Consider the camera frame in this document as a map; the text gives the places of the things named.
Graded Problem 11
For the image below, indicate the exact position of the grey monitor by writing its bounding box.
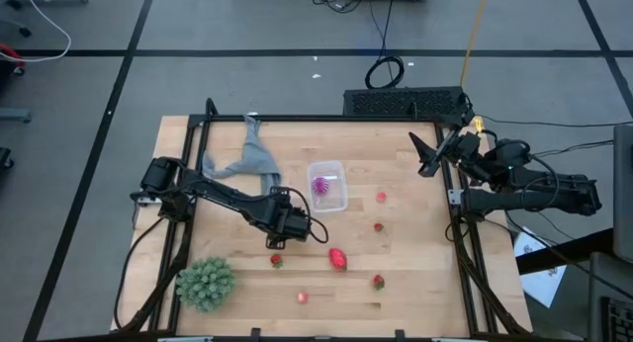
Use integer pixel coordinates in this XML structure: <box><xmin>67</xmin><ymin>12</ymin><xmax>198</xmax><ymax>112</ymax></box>
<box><xmin>612</xmin><ymin>123</ymin><xmax>633</xmax><ymax>264</ymax></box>

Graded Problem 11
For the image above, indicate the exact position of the coiled black cable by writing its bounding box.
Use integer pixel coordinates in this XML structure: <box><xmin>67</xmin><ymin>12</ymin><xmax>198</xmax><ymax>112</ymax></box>
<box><xmin>364</xmin><ymin>0</ymin><xmax>406</xmax><ymax>90</ymax></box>

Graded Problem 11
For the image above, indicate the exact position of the grey desk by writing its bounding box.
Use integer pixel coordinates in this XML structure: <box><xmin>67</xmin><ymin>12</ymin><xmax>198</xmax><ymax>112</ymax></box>
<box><xmin>587</xmin><ymin>251</ymin><xmax>633</xmax><ymax>342</ymax></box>

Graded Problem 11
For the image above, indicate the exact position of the black perforated computer case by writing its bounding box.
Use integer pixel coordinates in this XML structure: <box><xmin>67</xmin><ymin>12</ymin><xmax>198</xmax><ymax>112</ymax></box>
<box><xmin>342</xmin><ymin>86</ymin><xmax>472</xmax><ymax>118</ymax></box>

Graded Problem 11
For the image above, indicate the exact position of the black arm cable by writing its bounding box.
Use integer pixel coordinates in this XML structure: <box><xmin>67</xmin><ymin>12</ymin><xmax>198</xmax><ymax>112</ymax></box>
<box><xmin>113</xmin><ymin>215</ymin><xmax>167</xmax><ymax>331</ymax></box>

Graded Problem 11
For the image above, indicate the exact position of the black metal table frame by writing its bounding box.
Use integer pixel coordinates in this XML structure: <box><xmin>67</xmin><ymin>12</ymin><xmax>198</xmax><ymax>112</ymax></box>
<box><xmin>121</xmin><ymin>98</ymin><xmax>530</xmax><ymax>341</ymax></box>

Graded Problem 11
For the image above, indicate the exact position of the thin black floor cable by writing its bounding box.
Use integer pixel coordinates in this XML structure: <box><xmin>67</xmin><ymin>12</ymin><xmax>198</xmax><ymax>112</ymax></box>
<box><xmin>532</xmin><ymin>139</ymin><xmax>615</xmax><ymax>158</ymax></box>
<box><xmin>480</xmin><ymin>114</ymin><xmax>633</xmax><ymax>128</ymax></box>

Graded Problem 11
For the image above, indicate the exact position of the grey cloth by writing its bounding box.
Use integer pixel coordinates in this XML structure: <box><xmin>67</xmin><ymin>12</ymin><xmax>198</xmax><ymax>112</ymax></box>
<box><xmin>202</xmin><ymin>115</ymin><xmax>283</xmax><ymax>196</ymax></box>

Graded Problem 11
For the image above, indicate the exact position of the black keyboard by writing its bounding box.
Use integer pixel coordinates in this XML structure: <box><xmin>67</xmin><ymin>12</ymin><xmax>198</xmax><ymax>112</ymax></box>
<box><xmin>600</xmin><ymin>296</ymin><xmax>633</xmax><ymax>342</ymax></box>

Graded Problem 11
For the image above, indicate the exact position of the clear plastic container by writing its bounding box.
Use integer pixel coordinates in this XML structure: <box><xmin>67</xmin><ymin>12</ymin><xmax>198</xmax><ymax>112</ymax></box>
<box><xmin>306</xmin><ymin>159</ymin><xmax>349</xmax><ymax>214</ymax></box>

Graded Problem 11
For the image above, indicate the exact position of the red object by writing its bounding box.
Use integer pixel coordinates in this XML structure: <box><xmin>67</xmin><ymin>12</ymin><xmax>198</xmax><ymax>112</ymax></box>
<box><xmin>0</xmin><ymin>43</ymin><xmax>26</xmax><ymax>76</ymax></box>

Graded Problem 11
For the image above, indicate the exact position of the white paper sheet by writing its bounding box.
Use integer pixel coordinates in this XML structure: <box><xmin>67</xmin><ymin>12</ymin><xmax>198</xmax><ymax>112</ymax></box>
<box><xmin>512</xmin><ymin>226</ymin><xmax>568</xmax><ymax>308</ymax></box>

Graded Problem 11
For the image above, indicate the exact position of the white cable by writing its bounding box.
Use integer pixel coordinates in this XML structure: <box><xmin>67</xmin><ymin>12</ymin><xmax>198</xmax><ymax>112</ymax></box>
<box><xmin>0</xmin><ymin>0</ymin><xmax>73</xmax><ymax>64</ymax></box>

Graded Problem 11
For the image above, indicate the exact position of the black desk board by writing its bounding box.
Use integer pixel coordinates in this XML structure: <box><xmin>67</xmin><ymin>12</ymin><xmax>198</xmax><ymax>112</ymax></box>
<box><xmin>516</xmin><ymin>227</ymin><xmax>614</xmax><ymax>277</ymax></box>

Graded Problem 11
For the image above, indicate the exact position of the yellow cable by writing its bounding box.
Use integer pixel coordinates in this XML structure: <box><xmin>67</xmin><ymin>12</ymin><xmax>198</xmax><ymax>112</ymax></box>
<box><xmin>459</xmin><ymin>0</ymin><xmax>491</xmax><ymax>89</ymax></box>

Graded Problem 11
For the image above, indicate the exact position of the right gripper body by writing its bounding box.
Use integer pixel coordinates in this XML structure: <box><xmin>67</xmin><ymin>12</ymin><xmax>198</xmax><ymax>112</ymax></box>
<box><xmin>417</xmin><ymin>128</ymin><xmax>482</xmax><ymax>179</ymax></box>

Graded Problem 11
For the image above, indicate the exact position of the large red strawberry toy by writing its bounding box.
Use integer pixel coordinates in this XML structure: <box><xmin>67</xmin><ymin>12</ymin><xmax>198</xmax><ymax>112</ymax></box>
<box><xmin>327</xmin><ymin>247</ymin><xmax>349</xmax><ymax>273</ymax></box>

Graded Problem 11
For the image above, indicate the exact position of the green spiky potted plant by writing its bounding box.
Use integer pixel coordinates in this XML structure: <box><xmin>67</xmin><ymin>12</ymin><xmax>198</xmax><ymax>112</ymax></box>
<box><xmin>175</xmin><ymin>255</ymin><xmax>237</xmax><ymax>313</ymax></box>

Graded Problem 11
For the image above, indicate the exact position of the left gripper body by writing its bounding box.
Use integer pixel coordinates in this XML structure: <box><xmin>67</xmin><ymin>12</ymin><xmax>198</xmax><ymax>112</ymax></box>
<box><xmin>256</xmin><ymin>187</ymin><xmax>314</xmax><ymax>250</ymax></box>

